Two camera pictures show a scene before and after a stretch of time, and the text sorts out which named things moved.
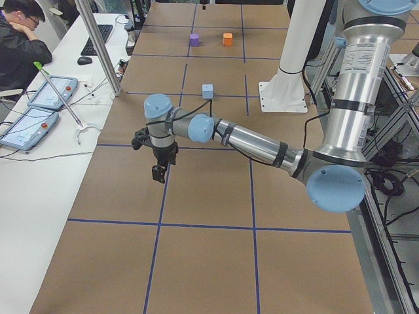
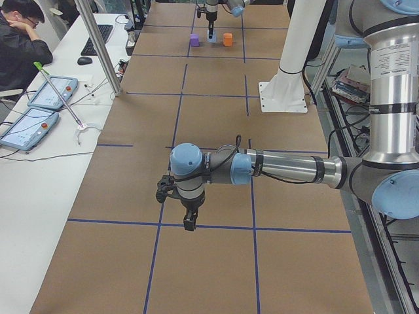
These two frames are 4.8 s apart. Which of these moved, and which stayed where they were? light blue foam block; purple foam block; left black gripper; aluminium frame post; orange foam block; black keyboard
Moved: left black gripper; light blue foam block
Stayed: black keyboard; purple foam block; orange foam block; aluminium frame post
